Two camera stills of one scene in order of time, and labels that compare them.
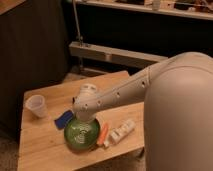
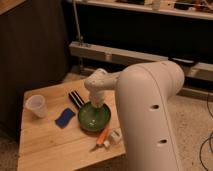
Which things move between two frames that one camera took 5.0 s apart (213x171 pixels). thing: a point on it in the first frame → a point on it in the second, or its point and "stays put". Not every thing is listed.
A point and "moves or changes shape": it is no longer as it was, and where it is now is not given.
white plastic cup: (36, 103) stays put
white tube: (117, 133) stays put
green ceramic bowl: (82, 136) moves or changes shape
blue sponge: (62, 120) stays put
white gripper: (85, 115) → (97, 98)
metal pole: (77, 25) stays put
